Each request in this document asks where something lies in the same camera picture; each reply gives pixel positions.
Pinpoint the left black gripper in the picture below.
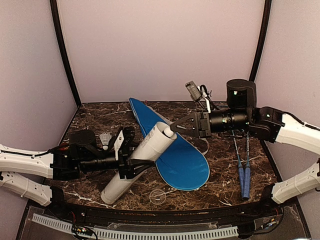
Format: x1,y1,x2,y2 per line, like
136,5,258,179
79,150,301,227
80,142,155,180

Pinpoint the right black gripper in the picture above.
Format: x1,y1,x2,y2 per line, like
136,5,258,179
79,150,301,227
170,108,251,138

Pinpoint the white shuttlecock tube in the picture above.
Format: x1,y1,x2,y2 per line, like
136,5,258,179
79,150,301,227
100,121,177,204

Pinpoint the clear plastic tube lid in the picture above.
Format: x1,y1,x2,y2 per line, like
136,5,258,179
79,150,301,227
149,189,167,205

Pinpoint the blue racket bag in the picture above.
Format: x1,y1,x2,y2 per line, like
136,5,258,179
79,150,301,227
129,97,210,191

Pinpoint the white shuttlecock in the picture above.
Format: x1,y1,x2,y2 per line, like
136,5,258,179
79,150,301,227
99,132,112,151
162,127,175,138

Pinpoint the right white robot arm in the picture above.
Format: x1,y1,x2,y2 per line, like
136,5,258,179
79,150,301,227
170,79,320,217

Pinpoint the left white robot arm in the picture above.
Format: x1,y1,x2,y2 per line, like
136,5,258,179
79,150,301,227
0,127,154,218

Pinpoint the blue badminton racket left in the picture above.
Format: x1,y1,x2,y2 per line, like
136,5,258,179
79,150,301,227
231,130,244,197

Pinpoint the blue badminton racket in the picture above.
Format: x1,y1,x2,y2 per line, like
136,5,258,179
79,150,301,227
242,133,251,200
231,130,244,197

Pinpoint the blue badminton racket right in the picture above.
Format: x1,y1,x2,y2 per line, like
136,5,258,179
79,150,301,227
242,133,251,200

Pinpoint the small circuit board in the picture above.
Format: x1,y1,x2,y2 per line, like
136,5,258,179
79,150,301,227
71,224,92,236

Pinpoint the black front table rail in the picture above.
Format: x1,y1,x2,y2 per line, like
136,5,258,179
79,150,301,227
46,202,284,230

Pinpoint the white slotted cable duct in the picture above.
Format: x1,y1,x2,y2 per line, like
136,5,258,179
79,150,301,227
31,213,239,240

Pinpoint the black right corner post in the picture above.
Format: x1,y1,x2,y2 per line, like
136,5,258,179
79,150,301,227
248,0,272,87

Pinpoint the black corner post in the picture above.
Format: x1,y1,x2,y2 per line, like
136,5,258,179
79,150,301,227
49,0,82,108
248,0,272,87

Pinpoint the black left corner post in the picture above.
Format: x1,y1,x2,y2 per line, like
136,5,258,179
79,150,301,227
49,0,82,108

